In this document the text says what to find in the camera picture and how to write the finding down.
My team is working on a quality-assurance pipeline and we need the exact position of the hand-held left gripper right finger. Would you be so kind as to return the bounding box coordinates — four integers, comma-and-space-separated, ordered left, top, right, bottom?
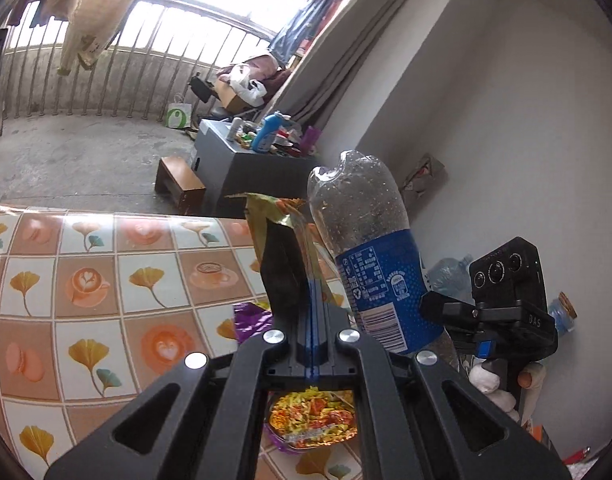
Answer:
312, 280, 572, 480

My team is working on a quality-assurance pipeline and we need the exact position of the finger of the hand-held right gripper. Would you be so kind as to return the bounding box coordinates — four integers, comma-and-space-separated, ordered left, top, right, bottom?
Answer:
418, 291, 482, 333

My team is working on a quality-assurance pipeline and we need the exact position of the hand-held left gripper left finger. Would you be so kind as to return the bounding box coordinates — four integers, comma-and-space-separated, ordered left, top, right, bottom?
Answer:
43, 219, 315, 480

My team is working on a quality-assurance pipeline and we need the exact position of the yellow noodle packet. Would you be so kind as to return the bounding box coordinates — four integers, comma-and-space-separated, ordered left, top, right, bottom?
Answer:
226, 192, 359, 456

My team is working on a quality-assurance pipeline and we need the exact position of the clear plastic bottle blue label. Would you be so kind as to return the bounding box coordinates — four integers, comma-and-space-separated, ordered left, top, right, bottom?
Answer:
307, 150, 459, 376

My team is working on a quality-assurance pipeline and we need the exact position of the person's right hand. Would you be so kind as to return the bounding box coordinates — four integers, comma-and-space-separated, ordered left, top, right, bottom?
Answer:
468, 360, 545, 423

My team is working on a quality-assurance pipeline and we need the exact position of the large clear water jug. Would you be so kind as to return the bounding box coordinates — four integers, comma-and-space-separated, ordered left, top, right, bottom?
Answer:
426, 254, 475, 296

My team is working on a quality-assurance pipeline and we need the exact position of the purple snack packet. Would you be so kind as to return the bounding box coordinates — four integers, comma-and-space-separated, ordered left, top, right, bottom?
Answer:
233, 302, 275, 344

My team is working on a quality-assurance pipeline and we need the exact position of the glass jar with cork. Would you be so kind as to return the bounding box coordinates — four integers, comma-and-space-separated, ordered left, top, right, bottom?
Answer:
548, 291, 578, 337

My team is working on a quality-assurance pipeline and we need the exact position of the grey cabinet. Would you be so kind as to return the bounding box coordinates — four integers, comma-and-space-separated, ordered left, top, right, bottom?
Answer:
192, 119, 319, 218

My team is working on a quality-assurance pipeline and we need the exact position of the purple cup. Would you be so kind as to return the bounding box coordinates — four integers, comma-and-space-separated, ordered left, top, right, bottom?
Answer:
300, 126, 321, 157

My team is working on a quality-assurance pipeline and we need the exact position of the brown wooden stool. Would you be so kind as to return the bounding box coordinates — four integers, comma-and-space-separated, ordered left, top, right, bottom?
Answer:
154, 156, 207, 217

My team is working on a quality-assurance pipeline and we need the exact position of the blue detergent bottle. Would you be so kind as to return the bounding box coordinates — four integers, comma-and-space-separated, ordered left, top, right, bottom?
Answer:
251, 112, 283, 154

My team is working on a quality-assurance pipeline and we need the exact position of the tile-patterned tablecloth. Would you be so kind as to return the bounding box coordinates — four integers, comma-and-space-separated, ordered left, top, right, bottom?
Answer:
0, 202, 367, 480

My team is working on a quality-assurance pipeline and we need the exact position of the cardboard box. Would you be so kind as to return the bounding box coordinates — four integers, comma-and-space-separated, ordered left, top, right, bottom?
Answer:
213, 77, 253, 112

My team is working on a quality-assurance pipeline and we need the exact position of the white plastic bag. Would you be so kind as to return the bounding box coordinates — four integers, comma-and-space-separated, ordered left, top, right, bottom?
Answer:
229, 72, 268, 107

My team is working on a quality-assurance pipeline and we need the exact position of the white and green bag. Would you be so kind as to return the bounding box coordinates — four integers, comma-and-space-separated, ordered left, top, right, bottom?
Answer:
166, 94, 193, 130

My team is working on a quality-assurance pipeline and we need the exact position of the pink cloth pile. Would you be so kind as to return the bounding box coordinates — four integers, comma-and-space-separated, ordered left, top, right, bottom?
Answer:
216, 54, 292, 106

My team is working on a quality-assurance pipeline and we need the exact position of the grey curtain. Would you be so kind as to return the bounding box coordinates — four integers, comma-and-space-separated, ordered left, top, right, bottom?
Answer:
263, 0, 487, 136

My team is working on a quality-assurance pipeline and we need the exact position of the blue hanging cloth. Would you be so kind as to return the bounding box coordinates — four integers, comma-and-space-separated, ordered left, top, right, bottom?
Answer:
271, 0, 345, 68

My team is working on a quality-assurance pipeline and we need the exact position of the metal window railing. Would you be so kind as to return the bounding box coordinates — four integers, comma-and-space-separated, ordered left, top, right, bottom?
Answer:
0, 0, 277, 121

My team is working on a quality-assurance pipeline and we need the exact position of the beige hanging cloth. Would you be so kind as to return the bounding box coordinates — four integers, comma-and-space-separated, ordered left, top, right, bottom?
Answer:
56, 0, 137, 77

